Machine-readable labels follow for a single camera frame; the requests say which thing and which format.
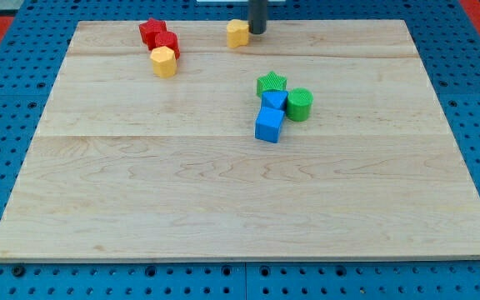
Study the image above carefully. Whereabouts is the red star block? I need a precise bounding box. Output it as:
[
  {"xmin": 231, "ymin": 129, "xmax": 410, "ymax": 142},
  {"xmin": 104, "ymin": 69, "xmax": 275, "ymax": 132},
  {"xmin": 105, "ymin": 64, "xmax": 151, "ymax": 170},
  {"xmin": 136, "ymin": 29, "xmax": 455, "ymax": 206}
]
[{"xmin": 138, "ymin": 17, "xmax": 167, "ymax": 50}]

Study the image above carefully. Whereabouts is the blue cube block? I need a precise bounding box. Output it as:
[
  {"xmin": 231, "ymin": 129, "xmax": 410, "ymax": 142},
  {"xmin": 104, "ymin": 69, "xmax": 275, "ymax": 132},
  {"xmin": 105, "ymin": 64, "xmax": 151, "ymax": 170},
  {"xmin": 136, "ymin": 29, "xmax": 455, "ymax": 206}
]
[{"xmin": 254, "ymin": 107, "xmax": 285, "ymax": 143}]

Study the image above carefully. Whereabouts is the red cylinder block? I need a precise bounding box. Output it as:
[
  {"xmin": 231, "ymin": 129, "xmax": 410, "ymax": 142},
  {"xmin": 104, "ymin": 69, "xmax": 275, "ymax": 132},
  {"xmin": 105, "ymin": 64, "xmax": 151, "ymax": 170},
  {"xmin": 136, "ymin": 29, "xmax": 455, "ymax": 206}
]
[{"xmin": 155, "ymin": 31, "xmax": 180, "ymax": 59}]

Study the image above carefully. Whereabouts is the wooden board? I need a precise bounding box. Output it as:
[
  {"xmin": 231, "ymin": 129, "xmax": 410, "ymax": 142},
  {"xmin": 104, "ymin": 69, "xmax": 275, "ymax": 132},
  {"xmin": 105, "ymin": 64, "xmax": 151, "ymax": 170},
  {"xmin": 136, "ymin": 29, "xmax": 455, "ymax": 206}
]
[{"xmin": 0, "ymin": 20, "xmax": 480, "ymax": 263}]

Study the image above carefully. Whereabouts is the green cylinder block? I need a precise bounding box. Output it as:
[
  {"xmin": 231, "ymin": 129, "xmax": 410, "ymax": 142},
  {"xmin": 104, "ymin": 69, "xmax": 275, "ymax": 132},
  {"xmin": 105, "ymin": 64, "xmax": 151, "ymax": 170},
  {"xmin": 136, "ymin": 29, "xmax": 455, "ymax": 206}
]
[{"xmin": 286, "ymin": 87, "xmax": 313, "ymax": 122}]

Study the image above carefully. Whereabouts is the blue triangle block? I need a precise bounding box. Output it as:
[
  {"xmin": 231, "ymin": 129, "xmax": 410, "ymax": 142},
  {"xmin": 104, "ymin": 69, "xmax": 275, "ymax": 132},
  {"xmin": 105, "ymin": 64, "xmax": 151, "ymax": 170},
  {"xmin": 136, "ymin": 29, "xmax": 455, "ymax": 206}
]
[{"xmin": 261, "ymin": 91, "xmax": 288, "ymax": 111}]

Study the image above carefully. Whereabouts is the yellow heart block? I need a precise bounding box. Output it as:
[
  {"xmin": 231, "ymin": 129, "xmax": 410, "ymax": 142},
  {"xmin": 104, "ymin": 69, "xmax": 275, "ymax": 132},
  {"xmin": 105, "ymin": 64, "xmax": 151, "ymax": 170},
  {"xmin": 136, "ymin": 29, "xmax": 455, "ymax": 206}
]
[{"xmin": 226, "ymin": 19, "xmax": 249, "ymax": 48}]

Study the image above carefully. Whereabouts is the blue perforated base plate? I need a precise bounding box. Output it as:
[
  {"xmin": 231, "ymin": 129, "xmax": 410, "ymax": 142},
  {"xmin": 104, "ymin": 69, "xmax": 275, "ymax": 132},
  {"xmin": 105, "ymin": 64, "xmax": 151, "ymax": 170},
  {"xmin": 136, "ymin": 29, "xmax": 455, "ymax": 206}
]
[{"xmin": 0, "ymin": 1, "xmax": 480, "ymax": 299}]

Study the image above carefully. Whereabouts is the green star block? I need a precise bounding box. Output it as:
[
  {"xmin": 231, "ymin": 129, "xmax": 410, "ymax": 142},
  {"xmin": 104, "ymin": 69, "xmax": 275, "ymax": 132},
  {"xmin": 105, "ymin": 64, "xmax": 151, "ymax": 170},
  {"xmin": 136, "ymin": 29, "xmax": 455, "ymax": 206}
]
[{"xmin": 256, "ymin": 71, "xmax": 288, "ymax": 97}]

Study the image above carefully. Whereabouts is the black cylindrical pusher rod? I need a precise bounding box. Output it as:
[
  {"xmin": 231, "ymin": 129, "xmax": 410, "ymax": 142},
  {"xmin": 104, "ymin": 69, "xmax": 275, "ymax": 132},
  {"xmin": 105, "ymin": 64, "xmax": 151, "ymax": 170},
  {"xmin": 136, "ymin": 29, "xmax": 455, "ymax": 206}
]
[{"xmin": 247, "ymin": 0, "xmax": 268, "ymax": 35}]

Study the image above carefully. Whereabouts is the yellow hexagon block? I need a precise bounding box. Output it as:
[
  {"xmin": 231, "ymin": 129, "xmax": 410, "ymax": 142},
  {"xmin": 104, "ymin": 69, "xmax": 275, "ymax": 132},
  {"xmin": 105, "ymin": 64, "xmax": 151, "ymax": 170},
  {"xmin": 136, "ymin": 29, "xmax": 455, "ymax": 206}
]
[{"xmin": 150, "ymin": 46, "xmax": 177, "ymax": 78}]

